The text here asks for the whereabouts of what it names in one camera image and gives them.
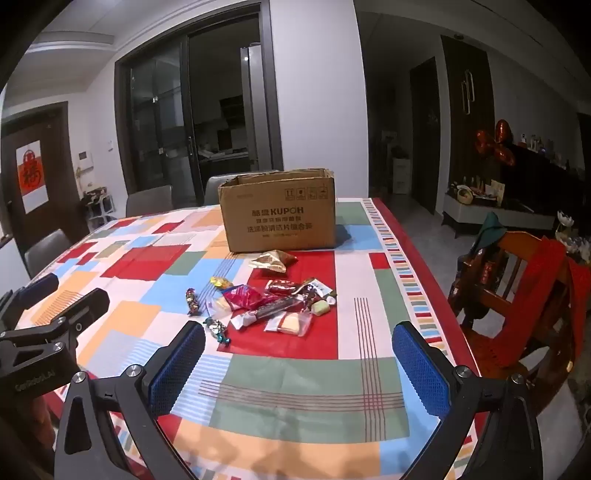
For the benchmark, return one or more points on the grey upholstered chair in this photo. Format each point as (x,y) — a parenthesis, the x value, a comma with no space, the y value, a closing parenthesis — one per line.
(46,251)
(213,189)
(150,199)

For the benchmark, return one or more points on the lotus flower ornament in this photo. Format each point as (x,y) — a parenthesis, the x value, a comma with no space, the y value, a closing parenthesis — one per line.
(565,226)

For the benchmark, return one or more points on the red foil balloons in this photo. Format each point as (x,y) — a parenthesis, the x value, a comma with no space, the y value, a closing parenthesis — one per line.
(501,138)

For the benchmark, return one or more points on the silver refrigerator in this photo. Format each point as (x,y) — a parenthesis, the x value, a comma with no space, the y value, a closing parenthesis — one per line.
(255,106)

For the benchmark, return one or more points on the gold wrapped candy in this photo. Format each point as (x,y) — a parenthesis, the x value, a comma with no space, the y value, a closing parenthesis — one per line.
(219,282)

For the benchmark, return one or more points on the dark twisted wrapper candy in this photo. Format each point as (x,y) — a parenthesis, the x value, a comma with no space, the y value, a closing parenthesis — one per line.
(216,328)
(192,300)

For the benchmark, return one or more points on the green wrapped candy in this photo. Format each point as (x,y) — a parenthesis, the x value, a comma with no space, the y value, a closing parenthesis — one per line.
(320,307)

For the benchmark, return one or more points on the brown cardboard box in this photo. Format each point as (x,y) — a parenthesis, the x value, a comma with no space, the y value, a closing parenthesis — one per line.
(277,217)

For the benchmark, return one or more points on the green cloth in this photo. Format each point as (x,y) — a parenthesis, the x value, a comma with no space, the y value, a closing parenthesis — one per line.
(491,230)

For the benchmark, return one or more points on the sliding glass door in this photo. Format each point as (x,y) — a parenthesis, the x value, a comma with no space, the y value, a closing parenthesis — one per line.
(152,115)

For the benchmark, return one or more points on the pink snack packet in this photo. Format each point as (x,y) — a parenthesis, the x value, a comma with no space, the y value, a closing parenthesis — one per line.
(240,299)

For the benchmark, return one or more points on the red cloth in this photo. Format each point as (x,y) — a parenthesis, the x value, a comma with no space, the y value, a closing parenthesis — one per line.
(545,286)

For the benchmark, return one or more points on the dark interior door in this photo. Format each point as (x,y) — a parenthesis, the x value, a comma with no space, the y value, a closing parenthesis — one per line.
(425,138)

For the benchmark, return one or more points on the dark printed snack packet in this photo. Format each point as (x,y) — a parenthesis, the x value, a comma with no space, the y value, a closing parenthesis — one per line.
(317,286)

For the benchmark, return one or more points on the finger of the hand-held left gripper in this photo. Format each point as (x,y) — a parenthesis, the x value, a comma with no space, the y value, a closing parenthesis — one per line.
(87,308)
(37,287)

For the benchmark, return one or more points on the dark wooden entrance door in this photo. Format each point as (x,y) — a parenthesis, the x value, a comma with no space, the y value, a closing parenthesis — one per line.
(60,184)

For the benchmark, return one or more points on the red candy packet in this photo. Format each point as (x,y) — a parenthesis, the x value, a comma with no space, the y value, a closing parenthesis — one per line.
(282,288)

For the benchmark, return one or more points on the red paper door poster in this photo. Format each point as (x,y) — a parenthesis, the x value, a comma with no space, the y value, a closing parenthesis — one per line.
(31,177)

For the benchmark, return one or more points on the gold snack packet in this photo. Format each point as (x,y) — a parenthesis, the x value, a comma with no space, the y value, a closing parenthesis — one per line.
(273,261)

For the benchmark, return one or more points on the low white cabinet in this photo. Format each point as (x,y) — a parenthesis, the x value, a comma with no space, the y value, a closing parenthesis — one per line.
(498,213)

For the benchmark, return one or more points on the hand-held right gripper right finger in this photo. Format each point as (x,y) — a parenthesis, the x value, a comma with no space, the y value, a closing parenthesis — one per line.
(420,369)

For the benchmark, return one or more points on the long dark snack bar packet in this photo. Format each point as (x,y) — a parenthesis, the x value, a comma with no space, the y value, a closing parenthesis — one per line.
(272,310)

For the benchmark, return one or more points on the yellow cracker packet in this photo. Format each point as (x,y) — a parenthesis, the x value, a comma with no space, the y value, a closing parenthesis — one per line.
(290,325)

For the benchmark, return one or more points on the colourful checked tablecloth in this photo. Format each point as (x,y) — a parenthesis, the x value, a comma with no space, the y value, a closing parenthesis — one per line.
(295,392)

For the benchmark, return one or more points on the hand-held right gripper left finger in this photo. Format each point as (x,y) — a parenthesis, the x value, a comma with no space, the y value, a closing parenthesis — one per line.
(178,367)

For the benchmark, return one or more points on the tall dark cabinet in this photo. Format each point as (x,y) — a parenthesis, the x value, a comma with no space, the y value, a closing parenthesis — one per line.
(468,129)

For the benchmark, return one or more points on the white storage box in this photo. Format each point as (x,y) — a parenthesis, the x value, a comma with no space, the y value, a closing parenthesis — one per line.
(400,176)

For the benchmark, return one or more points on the brown wooden chair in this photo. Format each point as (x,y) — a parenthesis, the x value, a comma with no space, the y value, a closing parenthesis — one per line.
(512,295)

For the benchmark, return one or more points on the white shoe rack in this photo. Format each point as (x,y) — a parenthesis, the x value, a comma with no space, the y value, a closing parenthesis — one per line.
(98,205)

